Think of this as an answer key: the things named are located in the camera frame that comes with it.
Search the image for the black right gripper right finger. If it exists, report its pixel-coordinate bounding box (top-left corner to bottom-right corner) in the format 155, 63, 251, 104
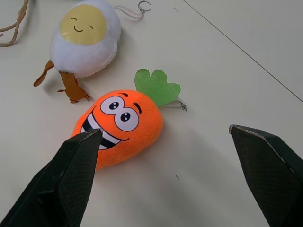
228, 124, 303, 227

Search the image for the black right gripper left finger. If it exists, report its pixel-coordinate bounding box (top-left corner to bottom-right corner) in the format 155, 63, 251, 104
0, 128, 103, 227

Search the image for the orange carrot plush toy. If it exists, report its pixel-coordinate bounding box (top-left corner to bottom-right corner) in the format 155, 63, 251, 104
71, 68, 187, 171

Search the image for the white fried egg plush toy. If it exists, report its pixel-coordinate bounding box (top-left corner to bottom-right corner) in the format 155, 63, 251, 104
33, 0, 152, 104

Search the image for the brown paper bag with handles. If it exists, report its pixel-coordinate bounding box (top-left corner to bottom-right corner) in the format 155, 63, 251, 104
0, 0, 30, 48

